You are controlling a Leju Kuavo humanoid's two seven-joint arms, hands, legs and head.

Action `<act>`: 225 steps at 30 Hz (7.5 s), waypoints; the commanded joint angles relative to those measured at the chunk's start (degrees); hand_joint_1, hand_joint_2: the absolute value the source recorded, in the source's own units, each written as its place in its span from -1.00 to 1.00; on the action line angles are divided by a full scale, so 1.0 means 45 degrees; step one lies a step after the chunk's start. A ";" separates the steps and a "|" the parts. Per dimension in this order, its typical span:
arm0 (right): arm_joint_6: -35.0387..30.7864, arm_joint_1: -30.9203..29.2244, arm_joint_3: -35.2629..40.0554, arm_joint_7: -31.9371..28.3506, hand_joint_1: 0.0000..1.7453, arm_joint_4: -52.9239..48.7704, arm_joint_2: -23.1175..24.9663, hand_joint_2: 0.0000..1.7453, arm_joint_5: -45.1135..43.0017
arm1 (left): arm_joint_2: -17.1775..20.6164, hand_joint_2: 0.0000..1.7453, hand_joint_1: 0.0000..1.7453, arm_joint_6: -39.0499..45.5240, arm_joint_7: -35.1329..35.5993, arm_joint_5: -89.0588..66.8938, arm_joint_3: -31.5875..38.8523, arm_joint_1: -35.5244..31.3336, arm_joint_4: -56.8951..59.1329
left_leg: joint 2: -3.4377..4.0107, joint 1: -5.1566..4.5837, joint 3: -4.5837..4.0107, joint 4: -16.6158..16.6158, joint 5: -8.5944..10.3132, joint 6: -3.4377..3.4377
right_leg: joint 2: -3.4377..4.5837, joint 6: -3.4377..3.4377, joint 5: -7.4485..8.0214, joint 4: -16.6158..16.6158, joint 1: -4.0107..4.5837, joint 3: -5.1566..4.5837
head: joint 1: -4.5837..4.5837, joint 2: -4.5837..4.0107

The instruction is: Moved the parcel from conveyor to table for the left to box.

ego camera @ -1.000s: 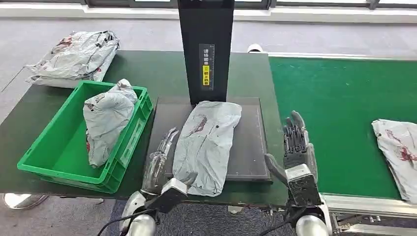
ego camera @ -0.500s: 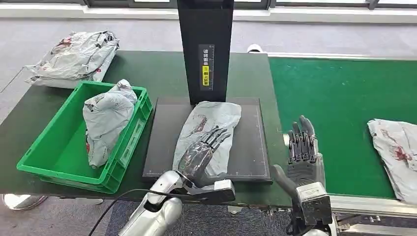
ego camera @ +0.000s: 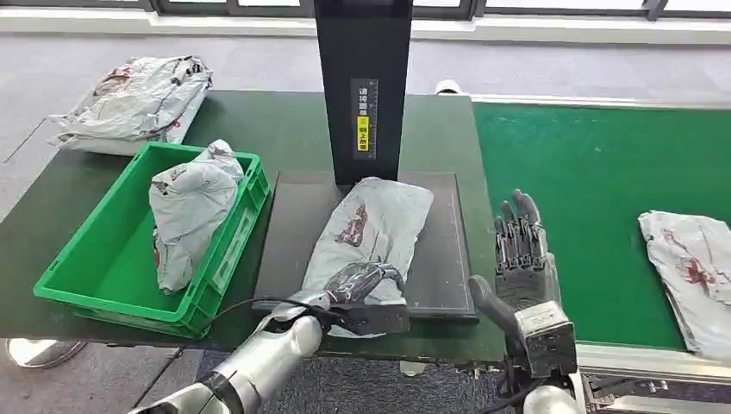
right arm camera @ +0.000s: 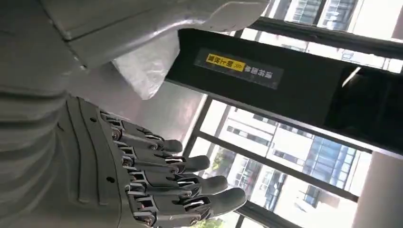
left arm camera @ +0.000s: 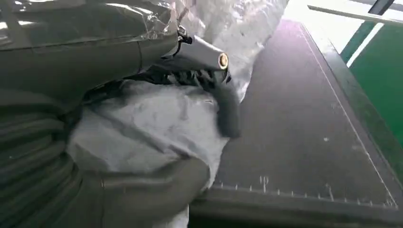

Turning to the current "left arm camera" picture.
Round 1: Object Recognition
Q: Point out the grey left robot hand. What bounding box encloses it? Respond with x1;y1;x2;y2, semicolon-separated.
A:
0;0;242;228

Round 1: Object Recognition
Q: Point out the pale grey parcel bag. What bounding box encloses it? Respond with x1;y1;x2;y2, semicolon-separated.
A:
65;79;230;228

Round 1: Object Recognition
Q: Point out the ribbed grey left arm sleeve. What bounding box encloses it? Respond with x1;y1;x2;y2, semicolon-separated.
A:
0;89;82;228

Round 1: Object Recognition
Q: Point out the clear bubble wrap parcel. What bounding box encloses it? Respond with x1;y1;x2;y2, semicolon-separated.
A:
142;0;289;102

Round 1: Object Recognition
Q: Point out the dark cutting mat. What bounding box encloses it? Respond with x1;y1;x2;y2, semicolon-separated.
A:
189;18;403;228

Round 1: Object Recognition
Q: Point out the pale metal bar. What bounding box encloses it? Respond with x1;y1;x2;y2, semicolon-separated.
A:
307;3;403;27

